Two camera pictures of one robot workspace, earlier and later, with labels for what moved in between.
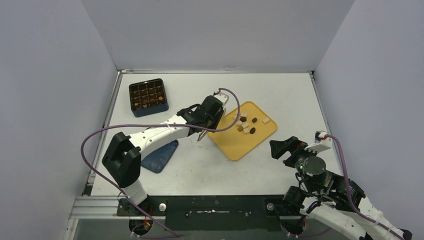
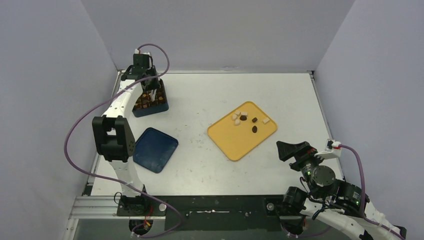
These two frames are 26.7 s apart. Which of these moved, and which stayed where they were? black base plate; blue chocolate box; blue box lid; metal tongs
Moved: metal tongs
Stayed: blue box lid; blue chocolate box; black base plate
